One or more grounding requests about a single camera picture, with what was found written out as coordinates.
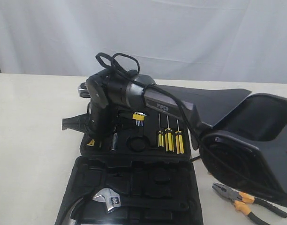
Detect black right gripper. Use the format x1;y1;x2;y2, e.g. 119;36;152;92
61;99;111;138

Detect yellow utility knife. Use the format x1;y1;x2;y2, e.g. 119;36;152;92
86;139;95;147

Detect yellow tape measure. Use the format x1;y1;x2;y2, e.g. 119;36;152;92
189;154;201;162

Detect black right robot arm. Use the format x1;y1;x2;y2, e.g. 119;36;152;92
62;69;287;207

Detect black plastic tool case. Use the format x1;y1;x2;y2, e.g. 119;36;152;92
55;105;203;225

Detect yellow hex key set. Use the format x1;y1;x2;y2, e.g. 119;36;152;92
132;112;146;127

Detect left yellow black screwdriver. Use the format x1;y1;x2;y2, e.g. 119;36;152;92
157;113;164;147

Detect yellow black screwdriver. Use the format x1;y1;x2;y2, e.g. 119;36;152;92
175;120;184;154
165;115;174;152
157;113;164;147

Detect silver adjustable wrench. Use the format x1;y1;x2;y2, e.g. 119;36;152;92
92;187;189;213

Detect middle yellow black screwdriver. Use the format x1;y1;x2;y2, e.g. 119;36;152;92
165;115;174;152

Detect steel claw hammer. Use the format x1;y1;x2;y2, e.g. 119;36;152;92
66;197;86;225

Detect right yellow black screwdriver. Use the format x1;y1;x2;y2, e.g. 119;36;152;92
175;120;184;154

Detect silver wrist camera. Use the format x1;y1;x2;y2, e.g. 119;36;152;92
78;82;90;98

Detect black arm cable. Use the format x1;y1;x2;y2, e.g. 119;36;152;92
95;52;287;199

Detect orange handled combination pliers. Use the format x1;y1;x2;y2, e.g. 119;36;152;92
212;183;287;225

